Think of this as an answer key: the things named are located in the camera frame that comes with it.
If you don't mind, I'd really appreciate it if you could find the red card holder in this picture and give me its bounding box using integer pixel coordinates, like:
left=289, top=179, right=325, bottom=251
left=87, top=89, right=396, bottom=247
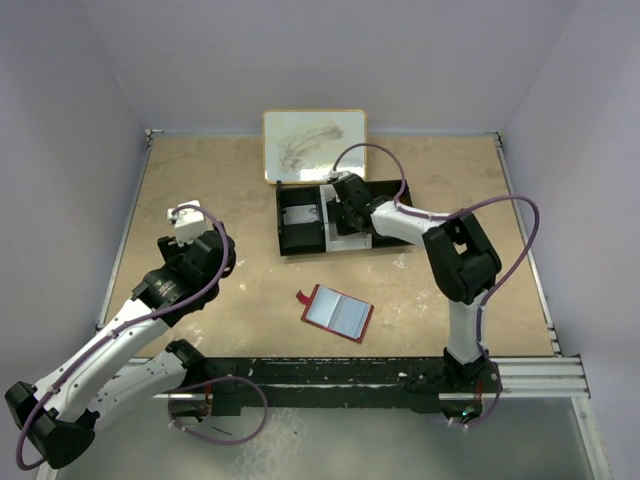
left=296, top=284, right=374, bottom=344

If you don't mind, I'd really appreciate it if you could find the silver credit card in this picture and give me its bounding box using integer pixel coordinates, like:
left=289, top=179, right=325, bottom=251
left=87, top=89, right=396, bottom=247
left=282, top=204, right=320, bottom=225

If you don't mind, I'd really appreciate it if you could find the small whiteboard with stand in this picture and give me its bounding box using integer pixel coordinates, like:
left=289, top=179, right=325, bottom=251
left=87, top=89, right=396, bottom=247
left=262, top=109, right=368, bottom=185

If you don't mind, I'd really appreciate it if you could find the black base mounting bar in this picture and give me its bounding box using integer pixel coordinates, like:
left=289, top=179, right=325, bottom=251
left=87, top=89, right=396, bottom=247
left=199, top=355, right=501, bottom=417

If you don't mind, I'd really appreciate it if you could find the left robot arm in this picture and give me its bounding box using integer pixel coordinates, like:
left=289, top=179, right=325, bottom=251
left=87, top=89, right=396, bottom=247
left=4, top=230, right=236, bottom=471

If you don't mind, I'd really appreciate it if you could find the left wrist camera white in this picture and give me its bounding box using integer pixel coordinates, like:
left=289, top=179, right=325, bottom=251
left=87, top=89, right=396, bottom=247
left=167, top=200, right=208, bottom=247

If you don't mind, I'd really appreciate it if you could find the black white three-bin organizer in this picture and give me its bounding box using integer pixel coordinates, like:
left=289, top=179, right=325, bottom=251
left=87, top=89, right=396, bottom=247
left=276, top=183, right=407, bottom=257

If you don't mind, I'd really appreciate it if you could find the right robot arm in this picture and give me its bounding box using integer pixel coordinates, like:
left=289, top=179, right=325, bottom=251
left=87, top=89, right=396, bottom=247
left=329, top=173, right=502, bottom=391

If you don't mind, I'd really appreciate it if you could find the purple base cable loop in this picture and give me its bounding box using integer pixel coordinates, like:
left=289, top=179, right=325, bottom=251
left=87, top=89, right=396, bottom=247
left=167, top=374, right=271, bottom=445

